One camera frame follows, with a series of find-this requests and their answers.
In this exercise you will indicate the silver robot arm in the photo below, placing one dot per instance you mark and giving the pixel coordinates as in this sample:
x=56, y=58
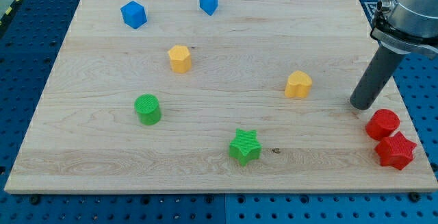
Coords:
x=407, y=26

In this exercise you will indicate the yellow heart block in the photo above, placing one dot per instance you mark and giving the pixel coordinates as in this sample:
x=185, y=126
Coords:
x=298, y=84

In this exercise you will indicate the green star block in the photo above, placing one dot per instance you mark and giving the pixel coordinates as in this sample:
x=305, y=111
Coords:
x=245, y=147

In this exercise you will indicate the yellow pentagon block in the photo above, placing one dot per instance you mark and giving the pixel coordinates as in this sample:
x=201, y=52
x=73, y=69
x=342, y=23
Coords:
x=180, y=59

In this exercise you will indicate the wooden board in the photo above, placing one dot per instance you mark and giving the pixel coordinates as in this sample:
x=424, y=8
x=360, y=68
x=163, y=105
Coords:
x=85, y=136

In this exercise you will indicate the green cylinder block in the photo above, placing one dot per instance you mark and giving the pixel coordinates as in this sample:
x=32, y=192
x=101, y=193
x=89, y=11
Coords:
x=148, y=110

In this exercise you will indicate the blue triangular prism block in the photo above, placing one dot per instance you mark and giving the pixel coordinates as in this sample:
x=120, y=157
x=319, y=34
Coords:
x=208, y=6

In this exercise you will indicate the blue cube block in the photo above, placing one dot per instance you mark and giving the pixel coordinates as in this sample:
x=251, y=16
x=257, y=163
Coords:
x=133, y=14

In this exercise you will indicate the red cylinder block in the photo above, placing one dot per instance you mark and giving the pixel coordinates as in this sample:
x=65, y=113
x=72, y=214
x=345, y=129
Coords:
x=382, y=124

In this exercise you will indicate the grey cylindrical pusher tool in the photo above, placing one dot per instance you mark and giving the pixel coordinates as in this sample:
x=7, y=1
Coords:
x=377, y=74

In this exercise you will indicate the red star block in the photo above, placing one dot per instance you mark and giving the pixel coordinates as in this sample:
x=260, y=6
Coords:
x=395, y=151

